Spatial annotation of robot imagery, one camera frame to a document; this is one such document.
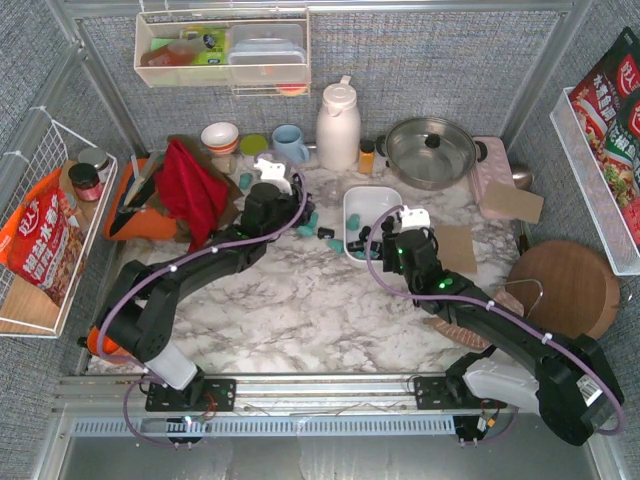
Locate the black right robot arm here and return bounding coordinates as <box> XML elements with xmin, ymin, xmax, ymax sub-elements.
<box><xmin>382</xmin><ymin>227</ymin><xmax>626</xmax><ymax>446</ymax></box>

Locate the light blue mug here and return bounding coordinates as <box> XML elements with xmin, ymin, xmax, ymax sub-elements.
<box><xmin>272</xmin><ymin>125</ymin><xmax>310</xmax><ymax>164</ymax></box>

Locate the white right wall basket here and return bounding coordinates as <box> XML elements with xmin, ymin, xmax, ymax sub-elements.
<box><xmin>549</xmin><ymin>87</ymin><xmax>639</xmax><ymax>277</ymax></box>

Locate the white rectangular storage basket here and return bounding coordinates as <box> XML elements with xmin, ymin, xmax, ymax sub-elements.
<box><xmin>342</xmin><ymin>186</ymin><xmax>402</xmax><ymax>269</ymax></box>

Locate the black coffee capsule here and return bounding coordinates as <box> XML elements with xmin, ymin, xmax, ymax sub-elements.
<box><xmin>346</xmin><ymin>240</ymin><xmax>365</xmax><ymax>253</ymax></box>
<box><xmin>359</xmin><ymin>226</ymin><xmax>371</xmax><ymax>242</ymax></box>
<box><xmin>317</xmin><ymin>227</ymin><xmax>335</xmax><ymax>239</ymax></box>

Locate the white thermos jug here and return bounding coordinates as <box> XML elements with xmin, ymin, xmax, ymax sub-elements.
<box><xmin>316</xmin><ymin>75</ymin><xmax>361</xmax><ymax>172</ymax></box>

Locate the clear plastic food container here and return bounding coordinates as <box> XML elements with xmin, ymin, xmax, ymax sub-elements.
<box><xmin>227</xmin><ymin>23</ymin><xmax>307</xmax><ymax>85</ymax></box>

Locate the orange spice bottle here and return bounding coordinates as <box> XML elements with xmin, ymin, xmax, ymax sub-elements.
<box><xmin>358</xmin><ymin>139</ymin><xmax>376</xmax><ymax>175</ymax></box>

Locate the white wire side basket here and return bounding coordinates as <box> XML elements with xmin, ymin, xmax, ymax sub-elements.
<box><xmin>1</xmin><ymin>117</ymin><xmax>119</xmax><ymax>338</ymax></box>

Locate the pink egg tray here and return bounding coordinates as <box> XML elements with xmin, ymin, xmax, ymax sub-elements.
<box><xmin>469</xmin><ymin>136</ymin><xmax>515</xmax><ymax>220</ymax></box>

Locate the red cloth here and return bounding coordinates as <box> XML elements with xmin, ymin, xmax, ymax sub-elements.
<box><xmin>154</xmin><ymin>139</ymin><xmax>229</xmax><ymax>252</ymax></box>

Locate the steel pot with lid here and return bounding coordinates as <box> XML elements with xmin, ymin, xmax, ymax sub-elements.
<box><xmin>376</xmin><ymin>117</ymin><xmax>488</xmax><ymax>191</ymax></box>

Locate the white wall-mounted basket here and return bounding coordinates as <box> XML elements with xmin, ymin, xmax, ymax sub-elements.
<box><xmin>134</xmin><ymin>7</ymin><xmax>311</xmax><ymax>96</ymax></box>

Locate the white bowl with stripes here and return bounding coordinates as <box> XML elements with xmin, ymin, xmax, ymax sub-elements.
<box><xmin>200</xmin><ymin>122</ymin><xmax>239</xmax><ymax>155</ymax></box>

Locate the red lid jar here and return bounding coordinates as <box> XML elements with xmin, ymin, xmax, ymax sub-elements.
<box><xmin>68</xmin><ymin>163</ymin><xmax>103</xmax><ymax>202</ymax></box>

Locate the brown cardboard on tray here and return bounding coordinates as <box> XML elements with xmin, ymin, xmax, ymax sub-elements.
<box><xmin>481</xmin><ymin>181</ymin><xmax>544</xmax><ymax>224</ymax></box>

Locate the striped pink knit cloth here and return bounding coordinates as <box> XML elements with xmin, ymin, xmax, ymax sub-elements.
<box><xmin>424</xmin><ymin>287</ymin><xmax>525</xmax><ymax>352</ymax></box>

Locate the orange tray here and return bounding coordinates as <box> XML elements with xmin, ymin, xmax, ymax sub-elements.
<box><xmin>103</xmin><ymin>158</ymin><xmax>177</xmax><ymax>241</ymax></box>

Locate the clear plastic cup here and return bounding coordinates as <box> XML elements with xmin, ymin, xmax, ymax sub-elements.
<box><xmin>326</xmin><ymin>183</ymin><xmax>344</xmax><ymax>202</ymax></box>

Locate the brown cardboard square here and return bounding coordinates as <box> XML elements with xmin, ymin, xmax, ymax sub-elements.
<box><xmin>435</xmin><ymin>225</ymin><xmax>477</xmax><ymax>274</ymax></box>

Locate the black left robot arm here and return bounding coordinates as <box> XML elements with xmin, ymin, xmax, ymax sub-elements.
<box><xmin>95</xmin><ymin>174</ymin><xmax>314</xmax><ymax>399</ymax></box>

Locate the red seasoning packet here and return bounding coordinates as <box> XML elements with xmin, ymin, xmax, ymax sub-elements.
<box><xmin>569</xmin><ymin>26</ymin><xmax>639</xmax><ymax>243</ymax></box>

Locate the round wooden board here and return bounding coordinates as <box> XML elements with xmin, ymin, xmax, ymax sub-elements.
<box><xmin>506</xmin><ymin>240</ymin><xmax>620</xmax><ymax>339</ymax></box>

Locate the orange snack bag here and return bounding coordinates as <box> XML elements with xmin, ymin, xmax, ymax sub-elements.
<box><xmin>1</xmin><ymin>169</ymin><xmax>84</xmax><ymax>307</ymax></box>

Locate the green lid glass jar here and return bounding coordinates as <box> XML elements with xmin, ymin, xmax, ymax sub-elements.
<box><xmin>239</xmin><ymin>134</ymin><xmax>268</xmax><ymax>157</ymax></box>

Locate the silver lid jar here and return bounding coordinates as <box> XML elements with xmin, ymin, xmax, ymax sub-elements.
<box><xmin>78</xmin><ymin>147</ymin><xmax>110</xmax><ymax>176</ymax></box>

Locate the orange ball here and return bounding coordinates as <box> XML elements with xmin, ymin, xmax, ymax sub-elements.
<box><xmin>86</xmin><ymin>327</ymin><xmax>131</xmax><ymax>364</ymax></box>

